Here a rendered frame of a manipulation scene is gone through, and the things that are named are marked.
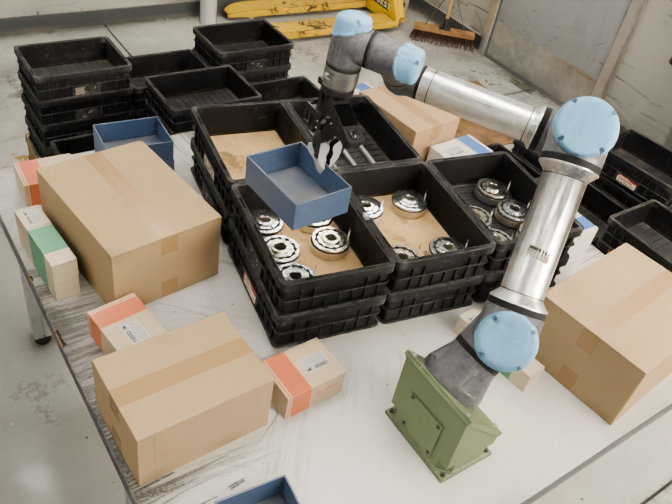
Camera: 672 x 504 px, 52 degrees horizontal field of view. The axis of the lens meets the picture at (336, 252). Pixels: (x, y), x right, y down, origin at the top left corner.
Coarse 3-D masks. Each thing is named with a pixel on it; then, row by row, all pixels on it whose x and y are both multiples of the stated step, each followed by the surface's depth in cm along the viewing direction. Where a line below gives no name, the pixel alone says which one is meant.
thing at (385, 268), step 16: (240, 208) 174; (352, 208) 181; (368, 224) 176; (256, 240) 166; (272, 256) 161; (272, 272) 159; (336, 272) 160; (352, 272) 161; (368, 272) 163; (384, 272) 166; (288, 288) 155; (304, 288) 157
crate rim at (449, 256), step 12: (360, 168) 195; (372, 168) 196; (384, 168) 197; (360, 204) 182; (456, 204) 190; (468, 216) 186; (480, 228) 183; (384, 240) 172; (492, 240) 179; (444, 252) 172; (456, 252) 173; (468, 252) 174; (480, 252) 176; (492, 252) 179; (396, 264) 167; (408, 264) 167; (420, 264) 169; (432, 264) 171
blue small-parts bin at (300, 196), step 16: (304, 144) 160; (256, 160) 156; (272, 160) 159; (288, 160) 162; (304, 160) 162; (256, 176) 152; (272, 176) 160; (288, 176) 161; (304, 176) 162; (320, 176) 158; (336, 176) 153; (256, 192) 155; (272, 192) 149; (288, 192) 156; (304, 192) 157; (320, 192) 158; (336, 192) 148; (272, 208) 151; (288, 208) 145; (304, 208) 144; (320, 208) 148; (336, 208) 151; (288, 224) 147; (304, 224) 148
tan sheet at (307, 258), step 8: (288, 232) 184; (296, 232) 185; (304, 232) 185; (296, 240) 182; (304, 240) 183; (304, 248) 180; (304, 256) 178; (312, 256) 179; (352, 256) 181; (304, 264) 176; (312, 264) 176; (320, 264) 177; (328, 264) 177; (336, 264) 178; (344, 264) 178; (352, 264) 179; (360, 264) 179; (320, 272) 174; (328, 272) 175
